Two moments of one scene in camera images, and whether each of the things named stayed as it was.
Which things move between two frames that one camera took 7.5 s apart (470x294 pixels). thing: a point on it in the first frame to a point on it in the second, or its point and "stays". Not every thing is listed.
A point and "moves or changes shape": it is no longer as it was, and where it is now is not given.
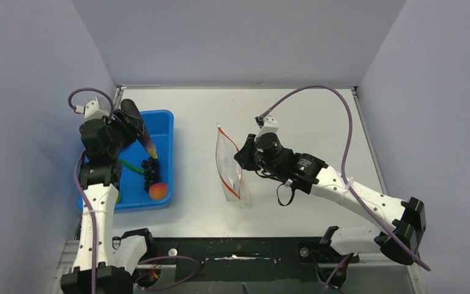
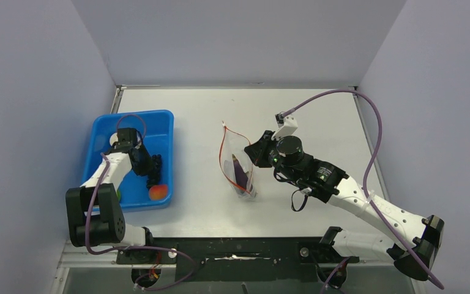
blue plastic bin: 159,128 stays
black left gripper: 131,127 to 146,169
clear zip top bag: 229,172 moves or changes shape
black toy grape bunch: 152,172 stays
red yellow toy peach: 158,190 stays
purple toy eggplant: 130,108 to 240,176
